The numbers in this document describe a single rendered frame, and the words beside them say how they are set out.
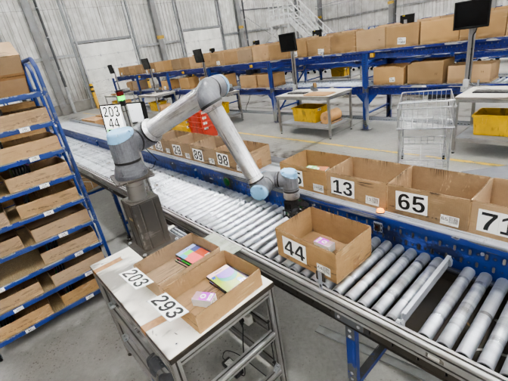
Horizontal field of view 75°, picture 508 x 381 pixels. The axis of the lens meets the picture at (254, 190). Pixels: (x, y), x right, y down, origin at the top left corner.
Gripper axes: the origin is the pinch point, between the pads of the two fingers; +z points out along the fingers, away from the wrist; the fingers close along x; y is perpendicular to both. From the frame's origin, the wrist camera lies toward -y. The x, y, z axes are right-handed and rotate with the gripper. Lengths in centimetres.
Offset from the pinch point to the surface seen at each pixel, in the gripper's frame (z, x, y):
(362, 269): 5.8, 45.9, 6.5
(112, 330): 80, -114, 96
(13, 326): 60, -155, 148
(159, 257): -1, -44, 69
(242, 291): 0, 15, 57
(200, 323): 0, 16, 81
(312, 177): -18.9, -9.8, -28.8
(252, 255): 5.8, -7.7, 30.7
